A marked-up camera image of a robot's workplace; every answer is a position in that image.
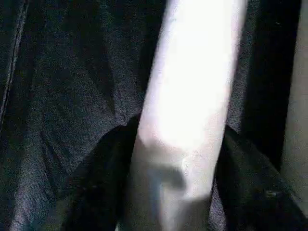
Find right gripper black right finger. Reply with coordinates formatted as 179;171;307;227
211;125;308;231

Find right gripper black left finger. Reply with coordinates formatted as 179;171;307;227
61;115;141;231

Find black plastic mat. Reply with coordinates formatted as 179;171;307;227
0;0;302;231

